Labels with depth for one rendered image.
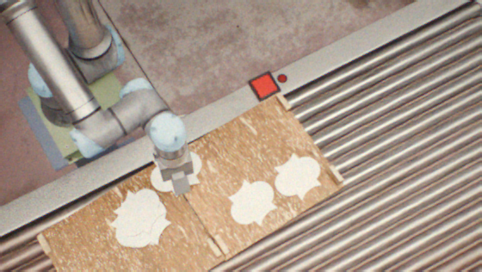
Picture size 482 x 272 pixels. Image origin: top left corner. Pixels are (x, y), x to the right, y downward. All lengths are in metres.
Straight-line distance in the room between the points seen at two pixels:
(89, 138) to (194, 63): 1.66
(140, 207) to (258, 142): 0.40
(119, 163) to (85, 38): 0.41
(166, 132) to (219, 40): 1.74
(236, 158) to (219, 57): 1.27
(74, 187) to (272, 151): 0.59
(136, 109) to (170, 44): 1.67
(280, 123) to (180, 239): 0.46
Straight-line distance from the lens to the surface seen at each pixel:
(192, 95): 2.81
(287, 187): 1.67
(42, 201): 1.75
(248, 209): 1.64
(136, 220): 1.61
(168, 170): 1.41
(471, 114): 1.92
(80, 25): 1.49
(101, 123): 1.29
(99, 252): 1.65
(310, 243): 1.66
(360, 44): 1.93
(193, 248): 1.62
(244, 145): 1.71
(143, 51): 2.94
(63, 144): 1.75
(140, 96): 1.30
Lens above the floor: 2.53
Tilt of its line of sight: 72 degrees down
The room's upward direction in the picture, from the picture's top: 3 degrees counter-clockwise
